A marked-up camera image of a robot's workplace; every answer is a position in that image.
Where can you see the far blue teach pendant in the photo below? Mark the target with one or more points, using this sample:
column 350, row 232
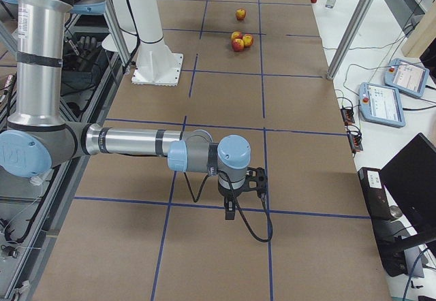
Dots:
column 407, row 77

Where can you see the near blue teach pendant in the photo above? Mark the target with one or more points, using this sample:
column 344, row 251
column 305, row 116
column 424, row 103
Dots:
column 381, row 104

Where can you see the blue teach pendant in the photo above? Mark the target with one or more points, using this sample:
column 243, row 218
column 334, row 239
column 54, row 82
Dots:
column 407, row 77
column 381, row 104

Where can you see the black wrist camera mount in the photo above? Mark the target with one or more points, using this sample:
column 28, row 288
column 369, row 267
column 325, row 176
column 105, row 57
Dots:
column 256, row 180

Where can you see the far orange black adapter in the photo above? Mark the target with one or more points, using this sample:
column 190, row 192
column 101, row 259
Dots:
column 347, row 112

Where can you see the red yellow apple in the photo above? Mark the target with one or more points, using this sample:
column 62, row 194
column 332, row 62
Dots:
column 247, row 40
column 236, row 35
column 240, row 14
column 237, row 45

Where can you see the aluminium frame post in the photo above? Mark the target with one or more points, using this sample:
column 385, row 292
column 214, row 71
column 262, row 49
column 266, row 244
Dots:
column 354, row 24

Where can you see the black desktop box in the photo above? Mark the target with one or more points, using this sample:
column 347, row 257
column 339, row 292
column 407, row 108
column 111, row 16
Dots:
column 396, row 259

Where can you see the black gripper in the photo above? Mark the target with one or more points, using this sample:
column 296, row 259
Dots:
column 231, row 191

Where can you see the black computer monitor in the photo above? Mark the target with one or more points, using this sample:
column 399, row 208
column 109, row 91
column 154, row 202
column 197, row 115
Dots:
column 410, row 179

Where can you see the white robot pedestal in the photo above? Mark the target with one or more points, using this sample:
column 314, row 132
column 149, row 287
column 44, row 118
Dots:
column 155, row 63

